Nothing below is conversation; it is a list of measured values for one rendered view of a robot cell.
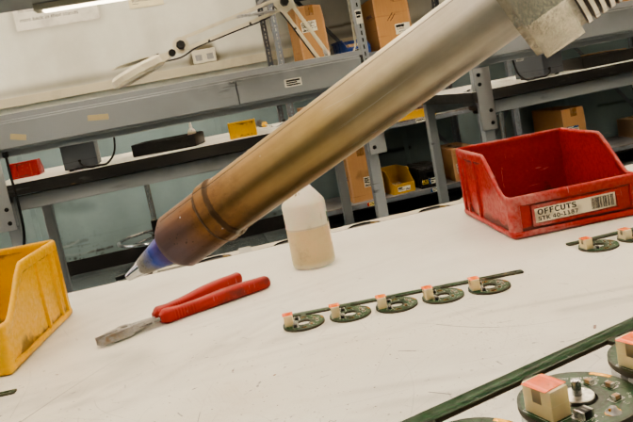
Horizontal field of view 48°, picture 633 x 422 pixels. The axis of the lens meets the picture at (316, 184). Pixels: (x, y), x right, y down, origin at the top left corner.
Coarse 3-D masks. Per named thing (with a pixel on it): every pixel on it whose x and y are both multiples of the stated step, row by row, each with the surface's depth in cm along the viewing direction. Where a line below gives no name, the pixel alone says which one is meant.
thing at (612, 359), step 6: (612, 348) 17; (612, 354) 16; (612, 360) 16; (612, 366) 16; (618, 366) 16; (624, 366) 16; (618, 372) 16; (624, 372) 16; (630, 372) 15; (630, 378) 15
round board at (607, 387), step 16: (592, 384) 15; (608, 384) 15; (624, 384) 15; (608, 400) 14; (624, 400) 14; (528, 416) 14; (576, 416) 14; (592, 416) 14; (608, 416) 14; (624, 416) 14
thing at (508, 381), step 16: (592, 336) 18; (608, 336) 17; (560, 352) 17; (576, 352) 17; (528, 368) 17; (544, 368) 16; (496, 384) 16; (512, 384) 16; (448, 400) 16; (464, 400) 16; (480, 400) 16; (416, 416) 15; (432, 416) 15; (448, 416) 15
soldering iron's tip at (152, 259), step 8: (152, 248) 9; (144, 256) 10; (152, 256) 9; (160, 256) 9; (136, 264) 10; (144, 264) 10; (152, 264) 10; (160, 264) 10; (168, 264) 10; (128, 272) 10; (136, 272) 10; (144, 272) 10; (128, 280) 10
